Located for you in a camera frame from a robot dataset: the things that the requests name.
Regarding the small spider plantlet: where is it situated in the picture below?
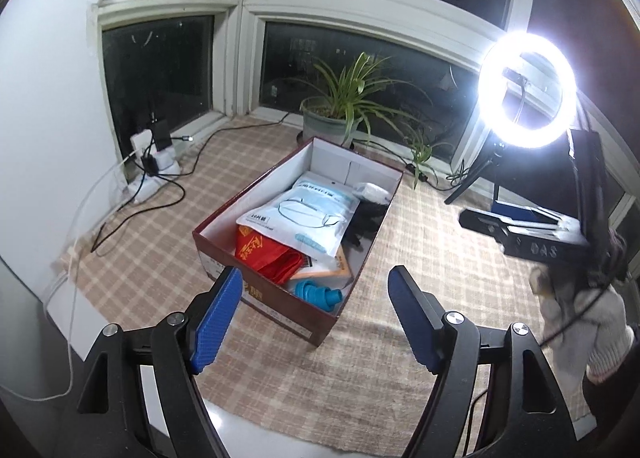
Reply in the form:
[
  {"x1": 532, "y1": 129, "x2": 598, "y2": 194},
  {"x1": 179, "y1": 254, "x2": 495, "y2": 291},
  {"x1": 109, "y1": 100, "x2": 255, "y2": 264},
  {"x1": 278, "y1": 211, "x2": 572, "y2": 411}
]
[{"x1": 400, "y1": 125, "x2": 451, "y2": 189}]

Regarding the face mask packet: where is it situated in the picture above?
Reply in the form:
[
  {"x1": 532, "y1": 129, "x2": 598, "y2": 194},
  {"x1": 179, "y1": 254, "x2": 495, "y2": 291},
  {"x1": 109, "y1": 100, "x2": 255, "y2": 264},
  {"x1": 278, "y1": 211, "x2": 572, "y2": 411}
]
[{"x1": 236, "y1": 173, "x2": 361, "y2": 257}]

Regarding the white cable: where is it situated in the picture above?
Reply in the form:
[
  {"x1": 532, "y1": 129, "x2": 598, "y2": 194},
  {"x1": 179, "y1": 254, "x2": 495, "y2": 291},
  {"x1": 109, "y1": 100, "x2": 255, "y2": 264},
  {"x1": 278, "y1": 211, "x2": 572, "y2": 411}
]
[{"x1": 42, "y1": 153, "x2": 136, "y2": 401}]

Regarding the black charger block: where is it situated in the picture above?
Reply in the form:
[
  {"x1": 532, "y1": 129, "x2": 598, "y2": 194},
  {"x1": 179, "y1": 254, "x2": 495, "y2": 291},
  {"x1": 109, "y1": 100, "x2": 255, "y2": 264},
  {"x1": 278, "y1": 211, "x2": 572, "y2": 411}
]
[{"x1": 150, "y1": 120, "x2": 173, "y2": 151}]

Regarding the black tripod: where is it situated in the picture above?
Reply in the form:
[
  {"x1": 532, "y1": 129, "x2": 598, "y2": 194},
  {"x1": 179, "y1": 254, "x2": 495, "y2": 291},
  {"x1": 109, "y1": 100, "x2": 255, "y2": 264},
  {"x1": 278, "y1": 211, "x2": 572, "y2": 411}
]
[{"x1": 444, "y1": 143, "x2": 506, "y2": 206}]

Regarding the white window frame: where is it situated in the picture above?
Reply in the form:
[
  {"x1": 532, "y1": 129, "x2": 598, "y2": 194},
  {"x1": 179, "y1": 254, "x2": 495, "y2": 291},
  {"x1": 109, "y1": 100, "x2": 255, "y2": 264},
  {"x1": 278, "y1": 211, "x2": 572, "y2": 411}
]
[{"x1": 90, "y1": 0, "x2": 640, "y2": 219}]

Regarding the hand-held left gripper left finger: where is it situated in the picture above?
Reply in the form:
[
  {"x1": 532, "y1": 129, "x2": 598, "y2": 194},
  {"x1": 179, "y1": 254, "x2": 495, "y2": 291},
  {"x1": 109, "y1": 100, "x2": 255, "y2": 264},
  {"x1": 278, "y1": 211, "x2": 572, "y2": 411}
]
[{"x1": 76, "y1": 265, "x2": 244, "y2": 458}]

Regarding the ring light cable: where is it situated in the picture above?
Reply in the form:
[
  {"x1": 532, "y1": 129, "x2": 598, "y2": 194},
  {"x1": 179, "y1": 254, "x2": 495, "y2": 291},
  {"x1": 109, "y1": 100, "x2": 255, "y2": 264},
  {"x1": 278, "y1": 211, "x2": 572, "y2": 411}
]
[{"x1": 357, "y1": 138, "x2": 471, "y2": 189}]

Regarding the black glove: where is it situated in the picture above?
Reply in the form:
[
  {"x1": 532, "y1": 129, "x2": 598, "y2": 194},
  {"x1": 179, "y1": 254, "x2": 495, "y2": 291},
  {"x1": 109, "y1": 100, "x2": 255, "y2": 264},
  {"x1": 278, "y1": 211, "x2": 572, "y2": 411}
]
[{"x1": 345, "y1": 200, "x2": 388, "y2": 249}]

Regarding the white power strip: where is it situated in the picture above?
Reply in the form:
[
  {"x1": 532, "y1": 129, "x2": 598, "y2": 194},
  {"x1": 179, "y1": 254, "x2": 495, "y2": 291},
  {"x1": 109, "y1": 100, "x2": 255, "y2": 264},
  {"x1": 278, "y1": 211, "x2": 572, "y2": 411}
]
[{"x1": 122, "y1": 130, "x2": 181, "y2": 204}]

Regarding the beige checked tablecloth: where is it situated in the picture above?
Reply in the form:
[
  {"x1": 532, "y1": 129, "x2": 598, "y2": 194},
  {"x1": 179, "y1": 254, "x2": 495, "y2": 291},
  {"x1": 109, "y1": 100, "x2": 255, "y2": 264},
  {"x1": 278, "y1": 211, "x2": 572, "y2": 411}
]
[{"x1": 52, "y1": 115, "x2": 626, "y2": 454}]

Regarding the orange tissue packet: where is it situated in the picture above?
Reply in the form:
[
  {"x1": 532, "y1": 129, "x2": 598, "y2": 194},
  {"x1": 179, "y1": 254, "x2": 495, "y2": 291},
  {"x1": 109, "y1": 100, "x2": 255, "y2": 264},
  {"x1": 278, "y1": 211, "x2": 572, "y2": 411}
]
[{"x1": 290, "y1": 245, "x2": 353, "y2": 282}]

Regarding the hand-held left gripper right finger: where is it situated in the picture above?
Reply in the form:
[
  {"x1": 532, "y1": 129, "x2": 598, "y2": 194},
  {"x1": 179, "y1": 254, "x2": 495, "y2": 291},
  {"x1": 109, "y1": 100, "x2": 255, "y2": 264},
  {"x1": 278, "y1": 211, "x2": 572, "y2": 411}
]
[{"x1": 387, "y1": 265, "x2": 576, "y2": 458}]

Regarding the person's right hand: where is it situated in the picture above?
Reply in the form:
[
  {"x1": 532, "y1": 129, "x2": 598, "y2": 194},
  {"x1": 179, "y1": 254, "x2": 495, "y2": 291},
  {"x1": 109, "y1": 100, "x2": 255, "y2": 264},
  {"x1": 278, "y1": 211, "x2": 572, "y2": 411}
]
[{"x1": 530, "y1": 265, "x2": 637, "y2": 385}]

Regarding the long black cable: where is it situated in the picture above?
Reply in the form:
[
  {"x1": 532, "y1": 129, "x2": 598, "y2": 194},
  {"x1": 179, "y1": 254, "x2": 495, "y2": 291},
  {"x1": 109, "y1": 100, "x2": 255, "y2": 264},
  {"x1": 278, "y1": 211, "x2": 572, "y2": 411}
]
[{"x1": 165, "y1": 110, "x2": 291, "y2": 184}]

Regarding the red-brown cardboard box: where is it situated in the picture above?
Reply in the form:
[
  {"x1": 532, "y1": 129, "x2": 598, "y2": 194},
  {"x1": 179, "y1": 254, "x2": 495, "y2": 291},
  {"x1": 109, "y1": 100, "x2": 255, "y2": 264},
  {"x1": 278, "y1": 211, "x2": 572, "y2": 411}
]
[{"x1": 192, "y1": 136, "x2": 405, "y2": 348}]

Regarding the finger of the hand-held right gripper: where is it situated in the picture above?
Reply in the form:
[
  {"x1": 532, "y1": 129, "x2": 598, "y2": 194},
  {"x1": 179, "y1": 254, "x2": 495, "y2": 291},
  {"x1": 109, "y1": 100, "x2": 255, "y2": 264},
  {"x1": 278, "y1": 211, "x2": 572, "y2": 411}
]
[
  {"x1": 460, "y1": 208, "x2": 586, "y2": 240},
  {"x1": 492, "y1": 203, "x2": 578, "y2": 230}
]

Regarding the red fabric pouch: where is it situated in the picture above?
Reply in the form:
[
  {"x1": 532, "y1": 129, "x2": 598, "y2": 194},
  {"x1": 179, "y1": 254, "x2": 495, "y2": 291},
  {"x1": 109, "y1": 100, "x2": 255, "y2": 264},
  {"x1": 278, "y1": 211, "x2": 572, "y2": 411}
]
[{"x1": 235, "y1": 225, "x2": 306, "y2": 284}]

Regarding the looped black cable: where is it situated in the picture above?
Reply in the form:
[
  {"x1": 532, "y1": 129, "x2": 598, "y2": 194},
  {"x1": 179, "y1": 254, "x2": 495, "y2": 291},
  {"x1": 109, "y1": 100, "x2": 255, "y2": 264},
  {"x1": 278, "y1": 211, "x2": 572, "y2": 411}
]
[{"x1": 90, "y1": 180, "x2": 188, "y2": 254}]

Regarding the small white pouch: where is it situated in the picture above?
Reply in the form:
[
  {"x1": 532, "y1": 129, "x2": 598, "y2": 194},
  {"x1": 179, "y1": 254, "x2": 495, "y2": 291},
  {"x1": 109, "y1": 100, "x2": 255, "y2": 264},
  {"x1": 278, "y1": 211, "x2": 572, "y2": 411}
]
[{"x1": 353, "y1": 181, "x2": 391, "y2": 204}]

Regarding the person's right forearm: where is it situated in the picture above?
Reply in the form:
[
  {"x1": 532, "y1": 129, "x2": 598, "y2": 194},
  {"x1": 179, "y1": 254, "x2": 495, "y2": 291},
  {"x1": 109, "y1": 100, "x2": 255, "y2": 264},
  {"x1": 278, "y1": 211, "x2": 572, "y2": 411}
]
[{"x1": 582, "y1": 368, "x2": 640, "y2": 444}]

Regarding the potted spider plant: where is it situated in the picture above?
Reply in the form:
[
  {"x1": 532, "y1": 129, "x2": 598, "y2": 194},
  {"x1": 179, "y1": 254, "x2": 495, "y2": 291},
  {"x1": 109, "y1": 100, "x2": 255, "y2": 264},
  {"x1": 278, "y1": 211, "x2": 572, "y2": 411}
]
[{"x1": 295, "y1": 52, "x2": 431, "y2": 149}]

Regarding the blue collapsible funnel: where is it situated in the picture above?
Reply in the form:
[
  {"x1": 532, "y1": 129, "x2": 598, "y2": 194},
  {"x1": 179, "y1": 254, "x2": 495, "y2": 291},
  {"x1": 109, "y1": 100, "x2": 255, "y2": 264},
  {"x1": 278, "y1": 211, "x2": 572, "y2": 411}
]
[{"x1": 292, "y1": 279, "x2": 345, "y2": 314}]

